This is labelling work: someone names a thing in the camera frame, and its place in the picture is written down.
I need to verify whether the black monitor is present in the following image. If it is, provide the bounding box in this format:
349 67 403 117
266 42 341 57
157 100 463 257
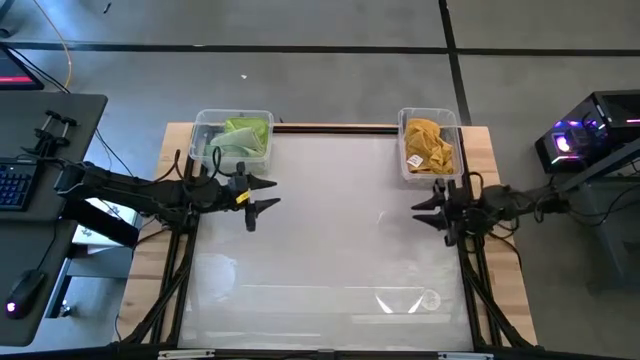
0 43 45 91

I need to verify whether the translucent white table mat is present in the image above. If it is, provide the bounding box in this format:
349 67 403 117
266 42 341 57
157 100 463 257
177 132 474 351

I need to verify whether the grey metal desk base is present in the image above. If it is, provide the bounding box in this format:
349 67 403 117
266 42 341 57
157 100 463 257
47 244 132 319

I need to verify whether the mustard towel with white tag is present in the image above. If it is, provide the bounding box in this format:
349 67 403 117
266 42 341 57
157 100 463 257
403 134 455 175

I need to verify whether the black bar clamp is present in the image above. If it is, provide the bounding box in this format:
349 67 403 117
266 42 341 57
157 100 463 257
22 109 62 156
42 116 80 164

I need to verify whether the dark grey desk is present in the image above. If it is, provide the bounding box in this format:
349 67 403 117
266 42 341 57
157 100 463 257
0 92 109 348

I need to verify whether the white printed box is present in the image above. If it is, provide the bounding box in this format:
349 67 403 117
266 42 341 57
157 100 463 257
72 197 141 247

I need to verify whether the clear plastic bin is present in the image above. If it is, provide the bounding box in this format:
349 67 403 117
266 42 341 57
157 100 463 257
397 106 465 184
188 108 275 174

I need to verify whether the yellow cable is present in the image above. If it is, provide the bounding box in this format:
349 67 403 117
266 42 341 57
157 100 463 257
32 0 74 90

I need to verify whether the black lit computer case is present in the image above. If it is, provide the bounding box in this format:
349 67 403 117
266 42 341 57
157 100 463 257
534 89 640 175

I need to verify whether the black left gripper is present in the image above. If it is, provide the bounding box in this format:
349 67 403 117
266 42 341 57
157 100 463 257
202 160 282 233

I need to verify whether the black floor cable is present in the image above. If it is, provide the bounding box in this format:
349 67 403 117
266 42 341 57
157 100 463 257
9 47 71 95

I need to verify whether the black aluminium table frame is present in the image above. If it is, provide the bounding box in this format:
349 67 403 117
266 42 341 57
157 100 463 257
117 122 539 360

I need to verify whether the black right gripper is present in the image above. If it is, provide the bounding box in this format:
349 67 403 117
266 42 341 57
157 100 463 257
411 177 484 247

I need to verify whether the black backlit keyboard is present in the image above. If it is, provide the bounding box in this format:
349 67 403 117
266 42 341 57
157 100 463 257
0 158 39 211

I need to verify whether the black computer mouse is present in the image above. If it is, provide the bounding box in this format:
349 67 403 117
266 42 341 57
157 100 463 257
3 269 46 320

